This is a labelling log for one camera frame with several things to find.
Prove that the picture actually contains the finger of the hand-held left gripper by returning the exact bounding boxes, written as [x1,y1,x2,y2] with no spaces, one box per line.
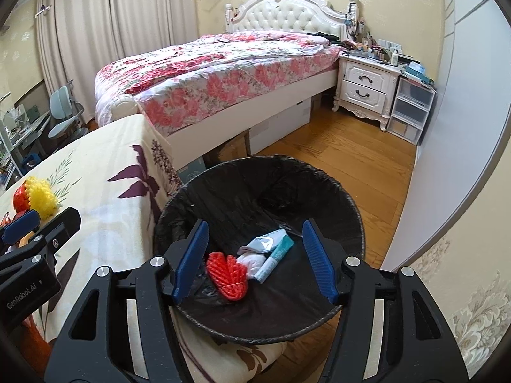
[0,207,82,272]
[0,209,42,248]

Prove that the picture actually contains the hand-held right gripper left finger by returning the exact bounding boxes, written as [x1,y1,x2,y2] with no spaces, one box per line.
[44,219,210,383]

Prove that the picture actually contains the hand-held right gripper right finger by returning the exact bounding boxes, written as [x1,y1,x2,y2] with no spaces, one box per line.
[301,219,469,383]

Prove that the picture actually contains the red plastic bag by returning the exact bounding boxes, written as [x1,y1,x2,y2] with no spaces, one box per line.
[13,185,31,212]

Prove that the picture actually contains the yellow foam fruit net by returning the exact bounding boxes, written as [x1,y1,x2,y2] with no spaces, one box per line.
[25,176,58,219]

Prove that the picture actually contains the trash bin with black liner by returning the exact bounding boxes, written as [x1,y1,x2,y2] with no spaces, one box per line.
[153,154,366,346]

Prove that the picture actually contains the red foam fruit net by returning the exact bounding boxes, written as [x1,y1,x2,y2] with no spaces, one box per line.
[206,251,248,301]

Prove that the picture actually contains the cream flower print bedsheet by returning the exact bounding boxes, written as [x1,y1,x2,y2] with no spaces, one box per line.
[0,114,288,383]

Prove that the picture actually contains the white and teal tube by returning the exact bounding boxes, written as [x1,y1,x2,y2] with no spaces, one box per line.
[254,236,295,285]

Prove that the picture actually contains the teal and white packet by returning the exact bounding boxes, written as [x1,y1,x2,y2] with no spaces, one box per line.
[237,228,289,255]

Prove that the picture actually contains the white crumpled tissue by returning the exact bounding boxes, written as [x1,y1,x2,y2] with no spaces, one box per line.
[236,253,266,280]

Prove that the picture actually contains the light green box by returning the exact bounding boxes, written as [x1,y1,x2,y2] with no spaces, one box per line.
[178,155,206,184]

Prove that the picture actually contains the grey study desk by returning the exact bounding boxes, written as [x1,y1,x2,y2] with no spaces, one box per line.
[0,104,50,156]

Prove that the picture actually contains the brown cardboard box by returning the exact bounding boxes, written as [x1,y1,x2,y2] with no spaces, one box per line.
[213,131,252,164]

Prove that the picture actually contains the grey blue office chair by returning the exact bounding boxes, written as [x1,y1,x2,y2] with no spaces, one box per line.
[48,80,89,140]

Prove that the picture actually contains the white storage box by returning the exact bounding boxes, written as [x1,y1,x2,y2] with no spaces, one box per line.
[249,98,313,156]

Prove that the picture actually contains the clear plastic drawer unit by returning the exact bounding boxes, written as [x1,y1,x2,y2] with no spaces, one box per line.
[386,74,437,146]

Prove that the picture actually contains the white nightstand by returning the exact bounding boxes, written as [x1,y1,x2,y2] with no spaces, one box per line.
[332,54,401,132]

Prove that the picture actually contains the pink floral quilt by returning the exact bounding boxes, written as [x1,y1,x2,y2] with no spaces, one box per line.
[95,30,348,136]

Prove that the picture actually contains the beige curtain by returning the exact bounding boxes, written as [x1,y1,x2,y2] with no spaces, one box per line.
[36,0,200,96]

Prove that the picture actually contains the white wardrobe door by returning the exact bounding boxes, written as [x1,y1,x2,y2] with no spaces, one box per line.
[381,0,511,272]

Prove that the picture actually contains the teal flat box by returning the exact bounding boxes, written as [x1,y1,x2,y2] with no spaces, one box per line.
[401,62,434,86]

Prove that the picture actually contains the pile of small bedside items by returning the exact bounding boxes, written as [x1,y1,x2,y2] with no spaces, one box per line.
[343,20,404,64]

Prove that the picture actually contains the white bed with tufted headboard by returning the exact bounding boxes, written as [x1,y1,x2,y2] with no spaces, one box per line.
[95,0,360,172]

